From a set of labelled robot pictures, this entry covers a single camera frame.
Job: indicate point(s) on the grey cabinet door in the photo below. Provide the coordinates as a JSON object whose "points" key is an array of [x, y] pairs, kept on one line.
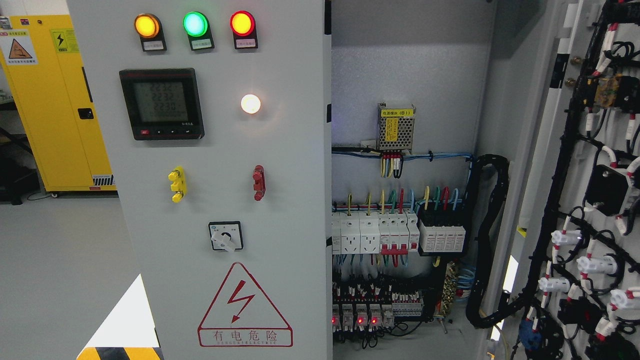
{"points": [[576, 294], [285, 233]]}

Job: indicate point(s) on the red terminal block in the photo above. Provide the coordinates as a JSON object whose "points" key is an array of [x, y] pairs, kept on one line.
{"points": [[259, 185]]}

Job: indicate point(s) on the white breaker and socket row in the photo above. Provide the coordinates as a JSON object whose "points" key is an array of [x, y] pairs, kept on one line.
{"points": [[374, 233]]}

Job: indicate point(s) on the metal mesh power supply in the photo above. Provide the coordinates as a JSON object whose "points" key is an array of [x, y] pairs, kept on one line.
{"points": [[396, 127]]}

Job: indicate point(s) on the white glowing indicator lamp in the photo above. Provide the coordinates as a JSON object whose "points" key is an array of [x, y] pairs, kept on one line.
{"points": [[250, 103]]}

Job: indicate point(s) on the black white surge protector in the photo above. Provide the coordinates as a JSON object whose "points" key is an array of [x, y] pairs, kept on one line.
{"points": [[442, 232]]}

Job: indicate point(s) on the yellow terminal block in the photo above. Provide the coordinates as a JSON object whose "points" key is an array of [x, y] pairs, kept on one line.
{"points": [[177, 177]]}

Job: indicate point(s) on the relay row with red leds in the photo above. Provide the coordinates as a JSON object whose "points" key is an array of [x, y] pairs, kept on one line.
{"points": [[368, 315]]}

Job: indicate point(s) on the red electric hazard sign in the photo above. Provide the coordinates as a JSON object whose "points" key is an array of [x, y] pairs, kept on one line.
{"points": [[241, 314]]}

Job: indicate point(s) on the black digital power meter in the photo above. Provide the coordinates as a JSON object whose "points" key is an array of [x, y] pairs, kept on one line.
{"points": [[163, 104]]}

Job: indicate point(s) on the red indicator lamp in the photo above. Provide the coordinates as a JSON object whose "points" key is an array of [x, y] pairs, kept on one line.
{"points": [[244, 30]]}

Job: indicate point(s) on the green indicator lamp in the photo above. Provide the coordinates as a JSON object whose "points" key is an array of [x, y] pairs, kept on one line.
{"points": [[198, 31]]}

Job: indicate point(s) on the yellow indicator lamp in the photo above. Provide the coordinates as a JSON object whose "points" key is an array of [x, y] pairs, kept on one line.
{"points": [[150, 31]]}

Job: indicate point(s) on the yellow safety cabinet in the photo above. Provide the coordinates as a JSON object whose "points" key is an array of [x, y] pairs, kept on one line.
{"points": [[41, 58]]}

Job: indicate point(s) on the black white rotary switch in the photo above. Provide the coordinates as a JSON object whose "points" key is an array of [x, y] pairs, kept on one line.
{"points": [[226, 236]]}

